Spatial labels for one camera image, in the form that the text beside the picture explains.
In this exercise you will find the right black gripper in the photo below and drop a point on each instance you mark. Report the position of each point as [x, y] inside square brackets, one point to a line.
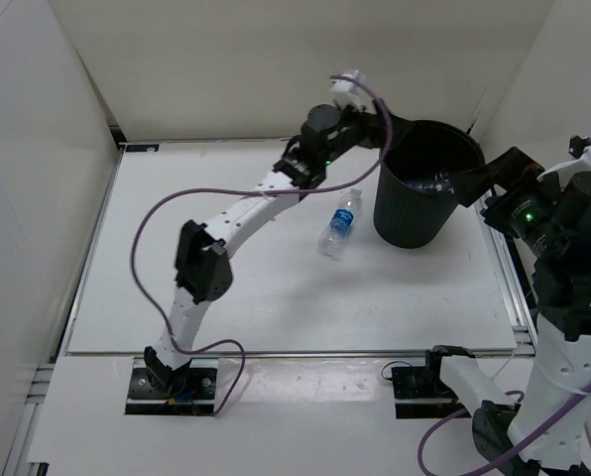
[510, 168]

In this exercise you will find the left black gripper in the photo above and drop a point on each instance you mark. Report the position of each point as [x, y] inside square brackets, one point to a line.
[374, 134]

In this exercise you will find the clear unlabeled plastic bottle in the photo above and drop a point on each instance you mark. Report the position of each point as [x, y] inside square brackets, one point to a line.
[436, 183]

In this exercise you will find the blue label Aquafina bottle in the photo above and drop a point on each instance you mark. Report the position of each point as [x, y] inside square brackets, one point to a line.
[334, 236]

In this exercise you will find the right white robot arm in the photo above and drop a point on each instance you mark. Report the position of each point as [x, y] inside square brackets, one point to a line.
[541, 433]

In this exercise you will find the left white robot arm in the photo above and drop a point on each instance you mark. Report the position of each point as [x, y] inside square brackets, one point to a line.
[204, 250]

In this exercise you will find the black plastic trash bin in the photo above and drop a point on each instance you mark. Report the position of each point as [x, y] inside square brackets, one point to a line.
[407, 218]

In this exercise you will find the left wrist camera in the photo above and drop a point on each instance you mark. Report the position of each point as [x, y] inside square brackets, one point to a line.
[321, 121]

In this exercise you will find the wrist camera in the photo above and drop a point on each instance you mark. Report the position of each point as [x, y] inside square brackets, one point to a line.
[321, 121]
[572, 212]

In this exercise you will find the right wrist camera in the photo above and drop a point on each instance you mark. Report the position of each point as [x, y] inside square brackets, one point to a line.
[572, 212]

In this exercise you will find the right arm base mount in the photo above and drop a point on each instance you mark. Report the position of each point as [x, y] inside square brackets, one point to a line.
[419, 396]

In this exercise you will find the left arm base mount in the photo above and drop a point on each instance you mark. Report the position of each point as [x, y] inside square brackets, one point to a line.
[192, 394]

